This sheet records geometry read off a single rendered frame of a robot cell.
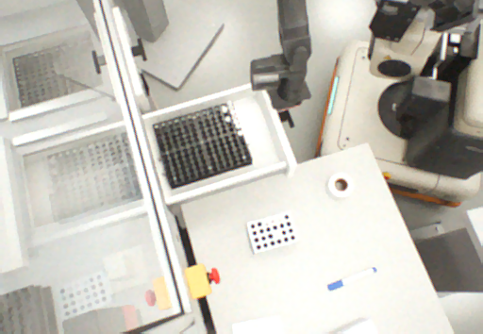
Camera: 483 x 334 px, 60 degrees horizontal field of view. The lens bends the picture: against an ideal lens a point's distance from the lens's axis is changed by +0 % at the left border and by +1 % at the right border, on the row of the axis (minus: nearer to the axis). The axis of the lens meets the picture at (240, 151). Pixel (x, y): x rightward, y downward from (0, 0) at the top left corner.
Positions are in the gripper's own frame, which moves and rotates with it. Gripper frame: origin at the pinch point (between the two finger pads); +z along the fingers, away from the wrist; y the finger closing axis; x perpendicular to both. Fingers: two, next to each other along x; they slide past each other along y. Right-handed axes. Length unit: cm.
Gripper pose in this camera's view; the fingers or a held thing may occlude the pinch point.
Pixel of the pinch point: (283, 107)
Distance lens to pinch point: 114.2
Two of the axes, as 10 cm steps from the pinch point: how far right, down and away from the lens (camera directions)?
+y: -9.5, 2.8, -1.3
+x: 3.1, 9.0, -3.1
